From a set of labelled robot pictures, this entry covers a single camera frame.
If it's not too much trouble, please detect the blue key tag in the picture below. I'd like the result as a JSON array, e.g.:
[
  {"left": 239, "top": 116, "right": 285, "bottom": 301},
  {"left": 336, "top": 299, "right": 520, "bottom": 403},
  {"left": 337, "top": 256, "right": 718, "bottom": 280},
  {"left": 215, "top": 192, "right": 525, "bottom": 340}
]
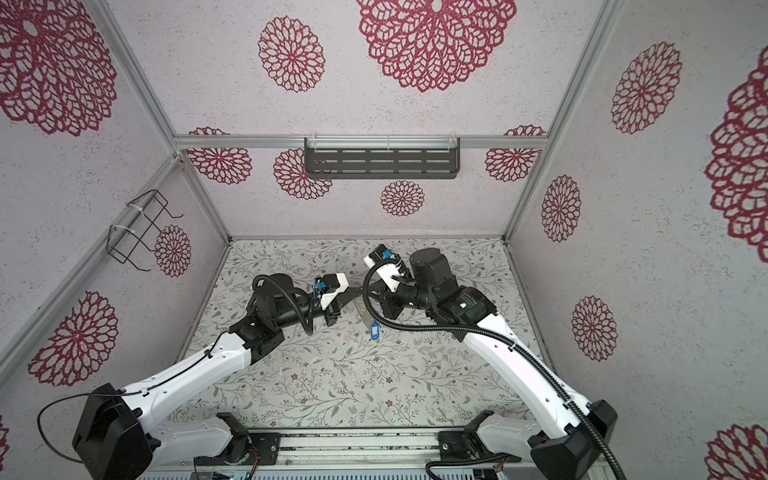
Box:
[{"left": 370, "top": 322, "right": 381, "bottom": 341}]

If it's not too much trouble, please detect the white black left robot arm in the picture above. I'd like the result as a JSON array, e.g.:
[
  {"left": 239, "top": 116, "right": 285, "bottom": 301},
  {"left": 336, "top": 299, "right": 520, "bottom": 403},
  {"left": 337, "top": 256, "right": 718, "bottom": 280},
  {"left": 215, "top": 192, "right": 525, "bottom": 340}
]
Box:
[{"left": 72, "top": 273, "right": 362, "bottom": 479}]

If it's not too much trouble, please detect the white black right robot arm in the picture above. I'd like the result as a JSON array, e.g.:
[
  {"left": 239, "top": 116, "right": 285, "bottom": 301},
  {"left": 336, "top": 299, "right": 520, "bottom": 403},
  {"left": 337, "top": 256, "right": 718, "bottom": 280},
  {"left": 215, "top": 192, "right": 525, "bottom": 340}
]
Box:
[{"left": 362, "top": 245, "right": 626, "bottom": 479}]

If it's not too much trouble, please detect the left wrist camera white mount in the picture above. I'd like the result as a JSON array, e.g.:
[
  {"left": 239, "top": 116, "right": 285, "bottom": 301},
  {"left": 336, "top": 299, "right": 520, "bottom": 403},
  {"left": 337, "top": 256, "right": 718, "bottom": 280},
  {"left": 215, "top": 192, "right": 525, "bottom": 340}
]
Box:
[{"left": 314, "top": 273, "right": 349, "bottom": 311}]

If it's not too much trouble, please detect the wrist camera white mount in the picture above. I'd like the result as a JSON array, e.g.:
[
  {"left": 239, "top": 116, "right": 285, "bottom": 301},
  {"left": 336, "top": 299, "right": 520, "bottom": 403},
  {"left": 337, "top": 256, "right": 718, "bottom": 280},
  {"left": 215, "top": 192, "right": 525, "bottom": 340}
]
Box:
[
  {"left": 314, "top": 273, "right": 349, "bottom": 311},
  {"left": 363, "top": 244, "right": 410, "bottom": 293}
]

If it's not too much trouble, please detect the black corrugated right cable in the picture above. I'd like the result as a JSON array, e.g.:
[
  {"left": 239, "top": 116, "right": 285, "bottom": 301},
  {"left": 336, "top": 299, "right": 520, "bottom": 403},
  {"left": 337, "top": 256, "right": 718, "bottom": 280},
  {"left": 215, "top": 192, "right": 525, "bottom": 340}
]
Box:
[{"left": 362, "top": 259, "right": 628, "bottom": 480}]

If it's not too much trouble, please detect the black corrugated cable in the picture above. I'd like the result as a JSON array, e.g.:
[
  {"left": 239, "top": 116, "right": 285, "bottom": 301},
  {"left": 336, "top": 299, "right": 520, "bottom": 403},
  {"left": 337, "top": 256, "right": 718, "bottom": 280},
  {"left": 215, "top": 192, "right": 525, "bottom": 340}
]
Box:
[
  {"left": 362, "top": 259, "right": 628, "bottom": 480},
  {"left": 251, "top": 274, "right": 316, "bottom": 337}
]

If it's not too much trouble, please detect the black corrugated left cable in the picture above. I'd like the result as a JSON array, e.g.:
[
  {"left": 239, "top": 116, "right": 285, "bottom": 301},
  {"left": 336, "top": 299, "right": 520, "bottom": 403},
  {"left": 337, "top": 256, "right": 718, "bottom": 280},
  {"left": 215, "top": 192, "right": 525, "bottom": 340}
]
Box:
[{"left": 251, "top": 274, "right": 316, "bottom": 337}]

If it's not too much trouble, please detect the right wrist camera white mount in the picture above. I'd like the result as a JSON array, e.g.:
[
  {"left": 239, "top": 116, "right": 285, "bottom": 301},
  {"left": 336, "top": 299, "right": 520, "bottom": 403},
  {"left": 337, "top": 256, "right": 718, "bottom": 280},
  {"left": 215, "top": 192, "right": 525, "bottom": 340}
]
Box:
[{"left": 363, "top": 244, "right": 410, "bottom": 293}]

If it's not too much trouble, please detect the thin black left cable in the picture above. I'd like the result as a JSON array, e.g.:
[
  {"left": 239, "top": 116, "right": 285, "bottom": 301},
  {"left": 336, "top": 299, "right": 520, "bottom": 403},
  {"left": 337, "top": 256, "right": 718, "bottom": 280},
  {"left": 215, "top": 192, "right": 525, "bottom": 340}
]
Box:
[{"left": 35, "top": 335, "right": 226, "bottom": 466}]

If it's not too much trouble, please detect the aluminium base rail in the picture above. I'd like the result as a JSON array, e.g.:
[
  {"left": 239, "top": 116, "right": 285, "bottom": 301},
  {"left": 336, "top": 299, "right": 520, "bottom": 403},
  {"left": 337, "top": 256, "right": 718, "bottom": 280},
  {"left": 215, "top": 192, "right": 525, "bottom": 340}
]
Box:
[{"left": 137, "top": 427, "right": 601, "bottom": 480}]

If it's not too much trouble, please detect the dark grey wall shelf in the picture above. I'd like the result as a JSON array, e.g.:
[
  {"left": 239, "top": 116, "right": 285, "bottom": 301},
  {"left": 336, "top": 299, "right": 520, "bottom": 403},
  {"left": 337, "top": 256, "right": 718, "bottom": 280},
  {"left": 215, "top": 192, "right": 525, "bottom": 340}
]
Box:
[{"left": 304, "top": 137, "right": 461, "bottom": 180}]

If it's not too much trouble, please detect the black wire wall rack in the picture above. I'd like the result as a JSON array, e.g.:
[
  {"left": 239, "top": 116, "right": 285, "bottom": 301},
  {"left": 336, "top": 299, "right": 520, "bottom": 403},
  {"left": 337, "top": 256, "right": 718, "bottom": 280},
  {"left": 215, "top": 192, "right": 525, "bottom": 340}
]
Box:
[{"left": 105, "top": 189, "right": 183, "bottom": 273}]

